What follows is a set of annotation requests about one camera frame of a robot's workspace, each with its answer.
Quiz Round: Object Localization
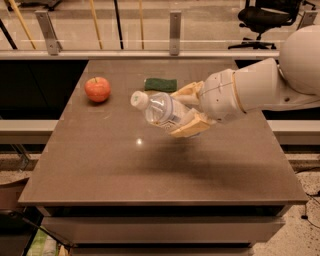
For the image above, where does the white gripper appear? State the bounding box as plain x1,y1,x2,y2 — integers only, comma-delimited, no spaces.
170,69,246,138

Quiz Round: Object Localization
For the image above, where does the black office chair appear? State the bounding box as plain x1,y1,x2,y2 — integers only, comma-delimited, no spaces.
229,0,316,50

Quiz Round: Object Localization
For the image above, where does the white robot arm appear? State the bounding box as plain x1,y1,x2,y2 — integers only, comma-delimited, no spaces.
170,25,320,137

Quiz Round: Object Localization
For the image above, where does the blue plastic water bottle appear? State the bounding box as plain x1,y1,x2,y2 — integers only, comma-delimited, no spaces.
130,91,193,132

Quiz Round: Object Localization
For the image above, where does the green and yellow sponge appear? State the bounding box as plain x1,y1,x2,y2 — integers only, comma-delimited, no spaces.
144,78,177,93

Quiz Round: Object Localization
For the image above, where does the grey side ledge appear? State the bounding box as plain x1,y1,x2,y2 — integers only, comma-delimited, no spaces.
0,120,58,144

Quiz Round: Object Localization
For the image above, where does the metal railing with glass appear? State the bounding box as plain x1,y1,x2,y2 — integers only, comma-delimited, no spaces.
0,25,320,60

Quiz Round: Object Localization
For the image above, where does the red apple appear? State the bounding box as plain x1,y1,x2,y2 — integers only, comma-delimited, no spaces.
84,77,111,103

